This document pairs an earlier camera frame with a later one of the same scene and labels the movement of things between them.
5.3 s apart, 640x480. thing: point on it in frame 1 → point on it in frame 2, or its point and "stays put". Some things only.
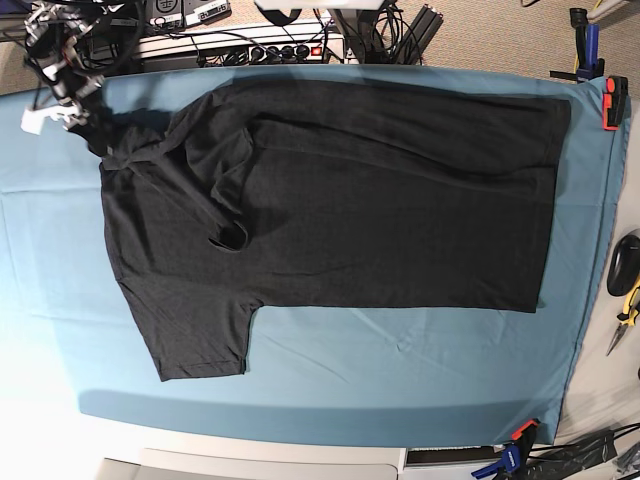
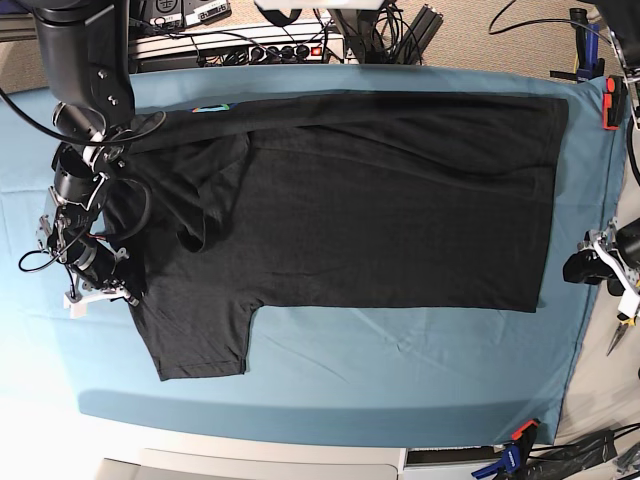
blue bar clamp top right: x=589 y=65 stays put
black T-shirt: x=237 y=195 stays put
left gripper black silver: x=104 y=129 → x=95 y=262
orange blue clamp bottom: x=514 y=455 stays put
